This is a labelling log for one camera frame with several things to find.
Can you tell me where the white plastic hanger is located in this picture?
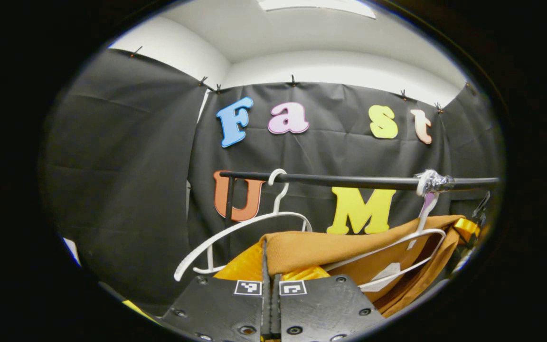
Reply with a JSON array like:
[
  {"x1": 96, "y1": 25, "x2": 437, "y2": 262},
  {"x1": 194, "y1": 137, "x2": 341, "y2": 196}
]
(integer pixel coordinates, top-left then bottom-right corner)
[
  {"x1": 323, "y1": 190, "x2": 447, "y2": 293},
  {"x1": 174, "y1": 168, "x2": 313, "y2": 282}
]

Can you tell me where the large ceiling light panel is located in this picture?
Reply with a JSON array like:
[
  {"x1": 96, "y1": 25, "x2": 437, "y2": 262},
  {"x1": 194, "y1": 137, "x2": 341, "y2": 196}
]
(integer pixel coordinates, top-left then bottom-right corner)
[{"x1": 257, "y1": 0, "x2": 377, "y2": 19}]

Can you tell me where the black clothes rack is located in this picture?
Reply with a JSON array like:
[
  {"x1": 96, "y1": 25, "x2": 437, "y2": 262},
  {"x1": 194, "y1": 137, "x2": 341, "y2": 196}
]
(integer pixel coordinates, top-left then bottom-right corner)
[{"x1": 220, "y1": 170, "x2": 500, "y2": 266}]

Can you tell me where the black backdrop cloth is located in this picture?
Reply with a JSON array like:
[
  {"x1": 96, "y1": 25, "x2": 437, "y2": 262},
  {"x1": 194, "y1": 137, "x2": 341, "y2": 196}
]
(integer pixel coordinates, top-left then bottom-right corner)
[{"x1": 41, "y1": 47, "x2": 502, "y2": 316}]

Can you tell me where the brown jacket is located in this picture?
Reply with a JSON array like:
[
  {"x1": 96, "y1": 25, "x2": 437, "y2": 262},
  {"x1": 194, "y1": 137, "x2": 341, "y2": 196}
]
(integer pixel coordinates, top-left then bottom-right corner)
[{"x1": 259, "y1": 215, "x2": 466, "y2": 318}]

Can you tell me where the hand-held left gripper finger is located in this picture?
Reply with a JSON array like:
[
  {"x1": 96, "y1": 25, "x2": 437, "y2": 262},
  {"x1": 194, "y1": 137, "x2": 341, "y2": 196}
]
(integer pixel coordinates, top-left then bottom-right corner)
[
  {"x1": 273, "y1": 265, "x2": 387, "y2": 342},
  {"x1": 161, "y1": 239, "x2": 275, "y2": 342}
]

